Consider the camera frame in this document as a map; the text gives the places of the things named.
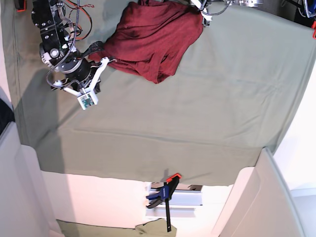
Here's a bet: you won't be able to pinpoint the white chair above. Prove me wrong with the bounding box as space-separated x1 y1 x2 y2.
210 148 316 237
0 90 56 237

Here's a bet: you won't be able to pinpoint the orange clamp right edge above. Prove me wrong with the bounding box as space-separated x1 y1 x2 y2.
312 20 316 39

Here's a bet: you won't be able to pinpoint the dark navy fabric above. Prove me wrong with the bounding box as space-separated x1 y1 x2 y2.
0 99 15 134

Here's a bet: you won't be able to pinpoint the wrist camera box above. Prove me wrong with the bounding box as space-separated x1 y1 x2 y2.
77 91 98 111

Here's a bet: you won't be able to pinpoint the red long-sleeve T-shirt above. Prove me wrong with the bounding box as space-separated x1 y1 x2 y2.
89 0 203 84

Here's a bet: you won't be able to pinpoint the orange black clamp at edge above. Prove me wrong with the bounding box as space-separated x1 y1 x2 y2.
14 0 27 12

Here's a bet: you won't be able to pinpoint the white chair right side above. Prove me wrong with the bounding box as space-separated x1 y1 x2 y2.
210 148 316 237

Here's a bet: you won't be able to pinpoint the green table cloth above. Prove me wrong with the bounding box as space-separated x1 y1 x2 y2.
0 0 316 185

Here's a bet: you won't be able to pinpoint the blue black bar clamp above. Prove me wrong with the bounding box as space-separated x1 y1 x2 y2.
146 173 182 232

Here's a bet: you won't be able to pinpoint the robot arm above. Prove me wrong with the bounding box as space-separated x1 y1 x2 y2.
189 0 264 27
32 0 103 93

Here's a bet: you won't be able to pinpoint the white chair left side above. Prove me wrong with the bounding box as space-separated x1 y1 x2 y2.
0 90 56 237

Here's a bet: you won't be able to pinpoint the olive green cushion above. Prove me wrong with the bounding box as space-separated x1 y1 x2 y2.
57 219 177 237

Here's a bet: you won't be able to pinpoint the aluminium frame rails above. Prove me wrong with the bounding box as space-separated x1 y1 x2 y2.
146 184 203 219

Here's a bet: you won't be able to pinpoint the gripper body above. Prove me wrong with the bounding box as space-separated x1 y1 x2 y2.
50 57 116 96
192 0 212 27

